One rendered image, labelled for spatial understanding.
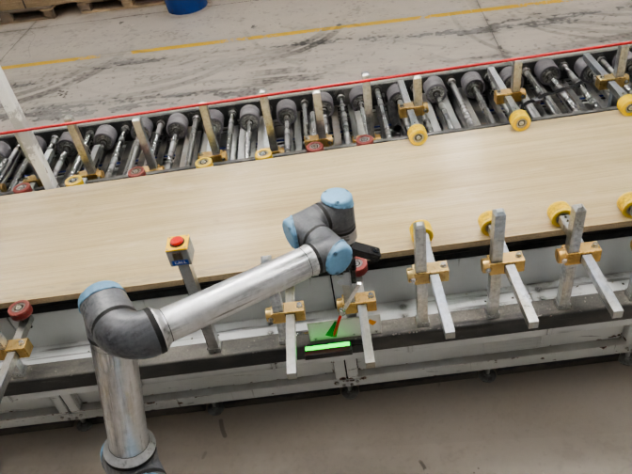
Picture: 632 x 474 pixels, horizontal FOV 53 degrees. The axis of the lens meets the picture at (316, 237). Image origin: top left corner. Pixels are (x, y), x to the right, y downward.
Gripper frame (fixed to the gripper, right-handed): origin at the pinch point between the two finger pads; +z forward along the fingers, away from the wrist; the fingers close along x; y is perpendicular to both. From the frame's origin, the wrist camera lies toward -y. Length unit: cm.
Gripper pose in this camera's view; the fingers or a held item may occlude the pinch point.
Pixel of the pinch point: (355, 284)
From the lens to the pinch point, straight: 203.3
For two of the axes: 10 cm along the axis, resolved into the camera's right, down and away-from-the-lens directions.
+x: 0.5, 6.5, -7.6
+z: 1.3, 7.5, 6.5
